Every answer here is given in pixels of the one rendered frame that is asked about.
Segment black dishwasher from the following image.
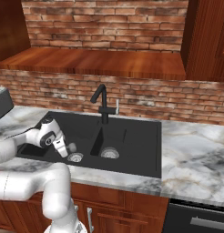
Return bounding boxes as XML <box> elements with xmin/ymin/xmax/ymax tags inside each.
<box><xmin>161</xmin><ymin>198</ymin><xmax>224</xmax><ymax>233</ymax></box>

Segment tall wooden cupboard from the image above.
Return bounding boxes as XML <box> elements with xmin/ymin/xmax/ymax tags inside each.
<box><xmin>179</xmin><ymin>0</ymin><xmax>224</xmax><ymax>84</ymax></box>

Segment wooden drawer front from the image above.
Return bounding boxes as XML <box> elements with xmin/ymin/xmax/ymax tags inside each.
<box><xmin>69</xmin><ymin>182</ymin><xmax>127</xmax><ymax>208</ymax></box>

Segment black sink tap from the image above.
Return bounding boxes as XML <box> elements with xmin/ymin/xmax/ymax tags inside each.
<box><xmin>89</xmin><ymin>84</ymin><xmax>117</xmax><ymax>126</ymax></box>

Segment grey countertop appliance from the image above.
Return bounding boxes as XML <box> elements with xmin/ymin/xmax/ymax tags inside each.
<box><xmin>0</xmin><ymin>86</ymin><xmax>15</xmax><ymax>123</ymax></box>

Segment silver sink drain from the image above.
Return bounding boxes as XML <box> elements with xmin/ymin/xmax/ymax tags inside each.
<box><xmin>66</xmin><ymin>152</ymin><xmax>85</xmax><ymax>163</ymax></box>
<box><xmin>100</xmin><ymin>147</ymin><xmax>120</xmax><ymax>160</ymax></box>

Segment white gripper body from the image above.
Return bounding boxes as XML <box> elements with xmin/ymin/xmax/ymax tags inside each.
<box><xmin>53</xmin><ymin>138</ymin><xmax>69</xmax><ymax>158</ymax></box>

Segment silver dishwasher handle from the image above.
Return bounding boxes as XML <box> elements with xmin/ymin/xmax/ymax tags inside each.
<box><xmin>189</xmin><ymin>216</ymin><xmax>224</xmax><ymax>232</ymax></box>

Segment wooden wall shelf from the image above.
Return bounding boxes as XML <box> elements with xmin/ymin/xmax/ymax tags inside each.
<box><xmin>0</xmin><ymin>46</ymin><xmax>187</xmax><ymax>82</ymax></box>

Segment black double basin sink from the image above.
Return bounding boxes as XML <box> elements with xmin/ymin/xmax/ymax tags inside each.
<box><xmin>15</xmin><ymin>110</ymin><xmax>163</xmax><ymax>179</ymax></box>

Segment dark wooden wall cupboard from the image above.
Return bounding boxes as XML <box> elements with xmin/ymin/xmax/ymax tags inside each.
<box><xmin>0</xmin><ymin>0</ymin><xmax>32</xmax><ymax>64</ymax></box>

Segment grey round object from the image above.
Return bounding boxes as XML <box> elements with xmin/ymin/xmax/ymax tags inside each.
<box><xmin>67</xmin><ymin>142</ymin><xmax>78</xmax><ymax>153</ymax></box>

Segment wooden cupboard door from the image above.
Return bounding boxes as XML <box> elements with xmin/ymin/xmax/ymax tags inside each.
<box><xmin>82</xmin><ymin>201</ymin><xmax>165</xmax><ymax>233</ymax></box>
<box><xmin>0</xmin><ymin>198</ymin><xmax>53</xmax><ymax>233</ymax></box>

